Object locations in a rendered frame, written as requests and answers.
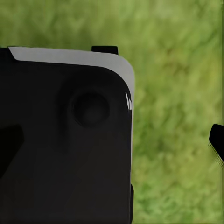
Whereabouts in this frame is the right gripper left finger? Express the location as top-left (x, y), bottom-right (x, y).
top-left (0, 124), bottom-right (24, 180)

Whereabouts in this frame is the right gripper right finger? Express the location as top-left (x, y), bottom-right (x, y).
top-left (209, 124), bottom-right (224, 161)

